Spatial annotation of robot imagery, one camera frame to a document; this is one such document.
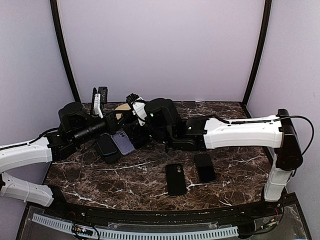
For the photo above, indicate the black phone case bottom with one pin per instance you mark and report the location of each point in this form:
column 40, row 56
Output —
column 112, row 159

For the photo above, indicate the beige round plate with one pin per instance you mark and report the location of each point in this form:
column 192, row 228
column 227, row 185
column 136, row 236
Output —
column 124, row 111

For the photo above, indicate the black frame post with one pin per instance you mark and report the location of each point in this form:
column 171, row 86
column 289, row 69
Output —
column 258, row 52
column 63, row 50

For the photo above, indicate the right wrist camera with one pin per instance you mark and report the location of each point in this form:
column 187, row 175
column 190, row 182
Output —
column 137, row 105

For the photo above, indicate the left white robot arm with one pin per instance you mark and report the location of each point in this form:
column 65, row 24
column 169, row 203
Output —
column 76, row 128

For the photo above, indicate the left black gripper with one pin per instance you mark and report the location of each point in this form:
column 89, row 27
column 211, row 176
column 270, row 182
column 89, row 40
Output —
column 113, row 126

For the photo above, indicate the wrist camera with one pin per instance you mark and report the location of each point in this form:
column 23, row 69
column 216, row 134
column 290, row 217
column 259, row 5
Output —
column 99, row 99
column 137, row 105

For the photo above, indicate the black phone case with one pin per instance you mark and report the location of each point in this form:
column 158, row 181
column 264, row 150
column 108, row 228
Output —
column 112, row 159
column 175, row 178

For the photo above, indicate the dark phone with teal edge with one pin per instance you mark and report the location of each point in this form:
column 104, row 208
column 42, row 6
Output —
column 105, row 146

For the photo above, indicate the white slotted cable duct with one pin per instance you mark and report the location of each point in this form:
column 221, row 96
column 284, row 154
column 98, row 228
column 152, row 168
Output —
column 100, row 233

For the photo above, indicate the lavender phone case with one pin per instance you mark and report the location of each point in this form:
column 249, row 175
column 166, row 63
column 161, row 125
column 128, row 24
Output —
column 123, row 143

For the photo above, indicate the left black frame post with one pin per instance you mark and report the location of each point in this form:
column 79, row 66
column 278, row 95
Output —
column 63, row 50

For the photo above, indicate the right black frame post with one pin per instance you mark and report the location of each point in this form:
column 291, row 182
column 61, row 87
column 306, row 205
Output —
column 258, row 52

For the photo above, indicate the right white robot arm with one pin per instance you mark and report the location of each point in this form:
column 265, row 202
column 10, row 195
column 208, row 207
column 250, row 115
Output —
column 160, row 116

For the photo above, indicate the black front rail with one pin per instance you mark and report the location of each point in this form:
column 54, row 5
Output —
column 103, row 216

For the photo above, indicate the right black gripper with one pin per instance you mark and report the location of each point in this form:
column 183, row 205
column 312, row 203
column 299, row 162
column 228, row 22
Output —
column 133, row 130

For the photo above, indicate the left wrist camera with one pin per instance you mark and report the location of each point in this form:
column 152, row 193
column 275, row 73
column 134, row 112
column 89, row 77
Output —
column 99, row 99

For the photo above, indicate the black phone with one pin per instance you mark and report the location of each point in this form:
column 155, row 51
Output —
column 205, row 168

